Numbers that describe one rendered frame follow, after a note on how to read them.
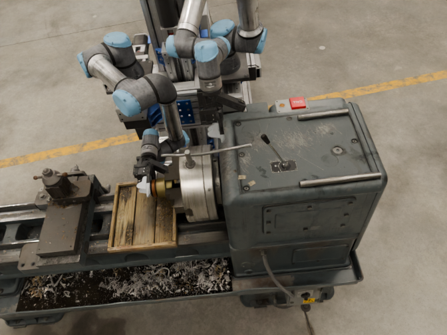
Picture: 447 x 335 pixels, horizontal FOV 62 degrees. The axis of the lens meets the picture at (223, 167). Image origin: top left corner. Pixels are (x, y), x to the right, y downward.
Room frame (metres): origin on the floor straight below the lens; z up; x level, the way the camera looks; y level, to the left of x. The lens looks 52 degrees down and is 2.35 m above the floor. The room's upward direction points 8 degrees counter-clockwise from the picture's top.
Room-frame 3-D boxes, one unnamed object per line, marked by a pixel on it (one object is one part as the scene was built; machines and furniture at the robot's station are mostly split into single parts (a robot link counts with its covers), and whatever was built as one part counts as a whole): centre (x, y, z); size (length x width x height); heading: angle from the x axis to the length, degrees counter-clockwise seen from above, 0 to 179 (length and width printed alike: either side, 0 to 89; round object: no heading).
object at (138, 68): (1.59, 0.41, 1.21); 0.15 x 0.15 x 0.10
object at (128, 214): (0.93, 0.39, 0.89); 0.36 x 0.30 x 0.04; 177
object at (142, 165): (1.03, 0.34, 1.08); 0.12 x 0.09 x 0.08; 176
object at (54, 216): (0.96, 0.74, 0.95); 0.43 x 0.17 x 0.05; 177
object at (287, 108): (1.11, -0.32, 1.23); 0.13 x 0.08 x 0.05; 87
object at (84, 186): (1.02, 0.71, 0.99); 0.20 x 0.10 x 0.05; 87
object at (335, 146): (0.91, -0.28, 1.06); 0.59 x 0.48 x 0.39; 87
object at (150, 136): (1.19, 0.32, 1.08); 0.11 x 0.08 x 0.09; 176
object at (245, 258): (0.91, -0.28, 0.43); 0.60 x 0.48 x 0.86; 87
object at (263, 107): (1.12, -0.18, 1.24); 0.09 x 0.08 x 0.03; 87
